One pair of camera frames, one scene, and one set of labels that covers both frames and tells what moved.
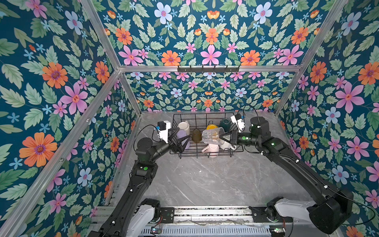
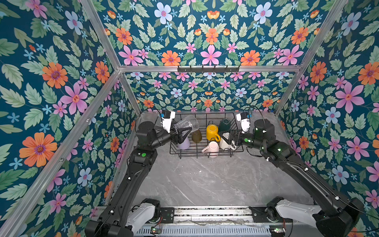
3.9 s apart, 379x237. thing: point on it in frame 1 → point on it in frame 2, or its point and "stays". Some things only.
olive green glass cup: (196, 136) stays
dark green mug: (225, 123) stays
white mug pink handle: (212, 150) stays
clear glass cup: (212, 136) → (189, 121)
